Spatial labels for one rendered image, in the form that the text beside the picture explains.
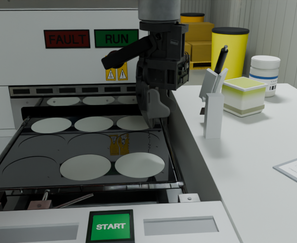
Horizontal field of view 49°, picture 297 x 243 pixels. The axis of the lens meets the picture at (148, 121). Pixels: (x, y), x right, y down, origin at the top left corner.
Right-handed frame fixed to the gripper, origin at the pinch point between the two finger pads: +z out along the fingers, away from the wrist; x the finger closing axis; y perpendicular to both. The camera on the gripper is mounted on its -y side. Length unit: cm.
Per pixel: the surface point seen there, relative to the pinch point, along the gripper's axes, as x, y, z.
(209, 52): 439, -107, 72
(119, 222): -28.9, 9.9, 0.6
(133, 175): -9.6, 1.4, 7.1
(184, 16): 529, -181, 30
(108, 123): 9.7, -16.3, 7.2
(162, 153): 0.6, 3.1, 7.1
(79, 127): 4.5, -21.5, 7.2
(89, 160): -8.6, -9.2, 7.2
